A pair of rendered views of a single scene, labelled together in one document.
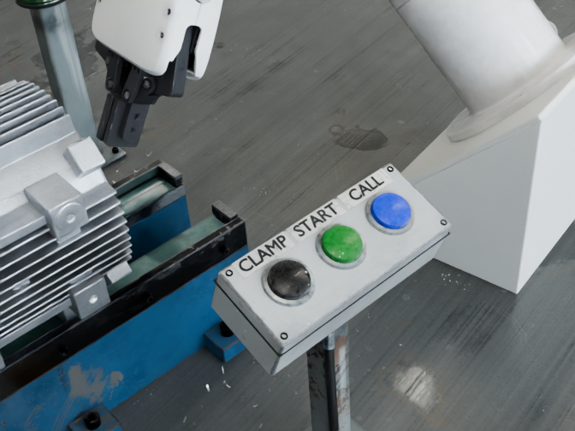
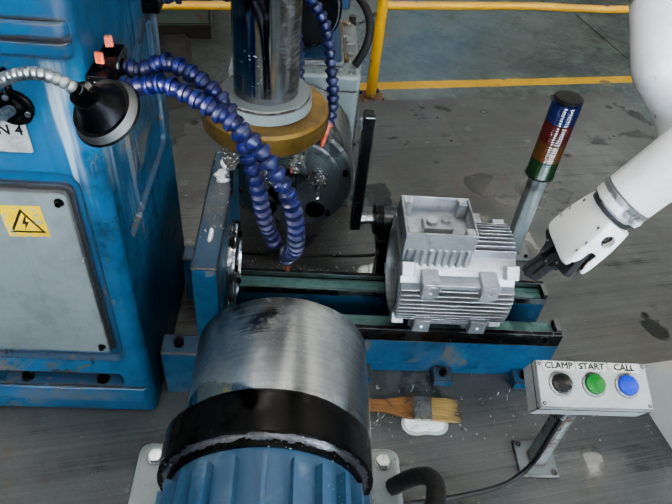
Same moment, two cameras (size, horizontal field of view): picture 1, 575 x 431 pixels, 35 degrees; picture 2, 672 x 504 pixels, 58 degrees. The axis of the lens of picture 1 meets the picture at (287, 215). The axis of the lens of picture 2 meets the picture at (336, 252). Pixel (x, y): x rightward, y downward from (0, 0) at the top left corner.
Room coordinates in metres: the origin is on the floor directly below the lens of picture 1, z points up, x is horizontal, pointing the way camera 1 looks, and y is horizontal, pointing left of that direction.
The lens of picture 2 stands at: (-0.19, 0.00, 1.78)
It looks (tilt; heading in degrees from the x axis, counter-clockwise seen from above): 43 degrees down; 33
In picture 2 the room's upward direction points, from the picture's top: 7 degrees clockwise
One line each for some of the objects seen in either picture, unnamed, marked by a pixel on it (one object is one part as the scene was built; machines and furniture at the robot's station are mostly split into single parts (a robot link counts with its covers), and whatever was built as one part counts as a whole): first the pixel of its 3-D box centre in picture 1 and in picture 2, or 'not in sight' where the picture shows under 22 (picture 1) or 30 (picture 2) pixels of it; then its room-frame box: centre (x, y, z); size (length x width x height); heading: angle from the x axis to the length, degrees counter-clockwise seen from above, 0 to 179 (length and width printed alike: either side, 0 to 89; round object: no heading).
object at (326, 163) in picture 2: not in sight; (294, 146); (0.66, 0.70, 1.04); 0.41 x 0.25 x 0.25; 39
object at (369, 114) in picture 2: not in sight; (362, 173); (0.59, 0.47, 1.12); 0.04 x 0.03 x 0.26; 129
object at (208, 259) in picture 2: not in sight; (201, 275); (0.31, 0.61, 0.97); 0.30 x 0.11 x 0.34; 39
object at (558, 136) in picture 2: not in sight; (556, 129); (0.98, 0.26, 1.14); 0.06 x 0.06 x 0.04
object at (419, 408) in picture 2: not in sight; (406, 407); (0.43, 0.21, 0.80); 0.21 x 0.05 x 0.01; 126
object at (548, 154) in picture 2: not in sight; (549, 147); (0.98, 0.26, 1.10); 0.06 x 0.06 x 0.04
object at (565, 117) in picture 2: not in sight; (564, 110); (0.98, 0.26, 1.19); 0.06 x 0.06 x 0.04
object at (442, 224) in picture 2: not in sight; (434, 231); (0.56, 0.30, 1.11); 0.12 x 0.11 x 0.07; 129
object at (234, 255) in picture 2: not in sight; (236, 260); (0.35, 0.56, 1.02); 0.15 x 0.02 x 0.15; 39
